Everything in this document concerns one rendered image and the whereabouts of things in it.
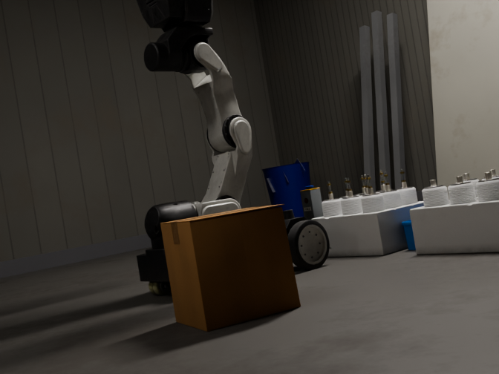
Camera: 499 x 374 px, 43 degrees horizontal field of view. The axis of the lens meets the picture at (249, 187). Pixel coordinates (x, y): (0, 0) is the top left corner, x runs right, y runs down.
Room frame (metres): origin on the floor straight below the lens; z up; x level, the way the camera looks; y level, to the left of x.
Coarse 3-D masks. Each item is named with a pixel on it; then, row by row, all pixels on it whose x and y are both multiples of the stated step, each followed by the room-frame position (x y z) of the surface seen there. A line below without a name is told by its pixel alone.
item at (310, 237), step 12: (300, 228) 2.52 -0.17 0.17; (312, 228) 2.57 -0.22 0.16; (288, 240) 2.52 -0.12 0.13; (300, 240) 2.53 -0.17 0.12; (312, 240) 2.57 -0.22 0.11; (324, 240) 2.60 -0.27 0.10; (300, 252) 2.50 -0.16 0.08; (312, 252) 2.56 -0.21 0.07; (324, 252) 2.59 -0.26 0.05; (300, 264) 2.51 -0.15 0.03; (312, 264) 2.54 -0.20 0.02
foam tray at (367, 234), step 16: (400, 208) 2.72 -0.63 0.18; (336, 224) 2.80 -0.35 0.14; (352, 224) 2.73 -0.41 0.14; (368, 224) 2.66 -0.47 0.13; (384, 224) 2.64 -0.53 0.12; (400, 224) 2.71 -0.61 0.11; (336, 240) 2.81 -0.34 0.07; (352, 240) 2.74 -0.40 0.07; (368, 240) 2.67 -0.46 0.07; (384, 240) 2.63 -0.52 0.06; (400, 240) 2.70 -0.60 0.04; (336, 256) 2.82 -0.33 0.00; (352, 256) 2.75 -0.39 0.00
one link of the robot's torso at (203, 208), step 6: (192, 204) 2.53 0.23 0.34; (198, 204) 2.50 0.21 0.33; (204, 204) 2.48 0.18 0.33; (210, 204) 2.50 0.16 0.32; (216, 204) 2.51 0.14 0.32; (222, 204) 2.53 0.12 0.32; (228, 204) 2.55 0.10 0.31; (234, 204) 2.56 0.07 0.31; (198, 210) 2.48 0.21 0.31; (204, 210) 2.47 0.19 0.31; (210, 210) 2.49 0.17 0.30; (216, 210) 2.51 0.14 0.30; (222, 210) 2.52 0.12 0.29; (228, 210) 2.54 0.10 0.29; (198, 216) 2.48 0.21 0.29
